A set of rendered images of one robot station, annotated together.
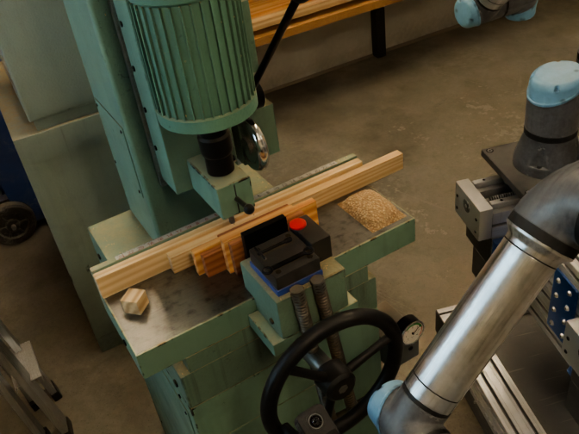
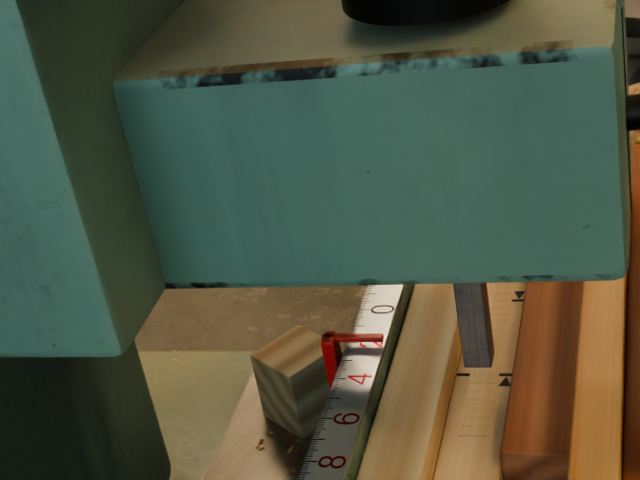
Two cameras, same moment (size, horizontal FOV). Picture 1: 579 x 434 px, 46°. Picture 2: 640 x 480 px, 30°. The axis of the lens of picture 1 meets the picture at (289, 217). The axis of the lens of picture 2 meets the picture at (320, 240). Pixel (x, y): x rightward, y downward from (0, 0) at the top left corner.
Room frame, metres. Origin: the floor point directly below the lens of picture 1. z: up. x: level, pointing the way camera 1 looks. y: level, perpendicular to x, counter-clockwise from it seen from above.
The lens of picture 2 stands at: (0.87, 0.37, 1.18)
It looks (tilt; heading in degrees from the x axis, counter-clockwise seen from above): 29 degrees down; 315
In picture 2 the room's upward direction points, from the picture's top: 11 degrees counter-clockwise
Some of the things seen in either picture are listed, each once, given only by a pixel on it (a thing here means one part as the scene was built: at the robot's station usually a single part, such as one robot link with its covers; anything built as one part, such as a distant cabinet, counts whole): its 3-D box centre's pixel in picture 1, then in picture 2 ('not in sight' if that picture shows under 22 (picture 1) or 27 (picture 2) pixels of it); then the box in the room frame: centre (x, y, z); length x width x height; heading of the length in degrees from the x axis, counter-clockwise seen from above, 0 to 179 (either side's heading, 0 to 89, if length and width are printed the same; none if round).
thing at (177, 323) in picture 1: (274, 276); not in sight; (0.98, 0.05, 0.87); 0.61 x 0.30 x 0.06; 116
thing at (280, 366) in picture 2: not in sight; (301, 381); (1.25, 0.02, 0.82); 0.03 x 0.03 x 0.04; 80
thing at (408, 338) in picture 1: (407, 331); not in sight; (0.99, -0.21, 0.65); 0.06 x 0.04 x 0.08; 116
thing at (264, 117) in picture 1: (252, 128); not in sight; (1.30, 0.05, 1.02); 0.09 x 0.07 x 0.12; 116
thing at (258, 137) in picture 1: (251, 143); not in sight; (1.24, 0.06, 1.02); 0.12 x 0.03 x 0.12; 26
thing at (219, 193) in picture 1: (221, 185); (388, 147); (1.08, 0.12, 1.03); 0.14 x 0.07 x 0.09; 26
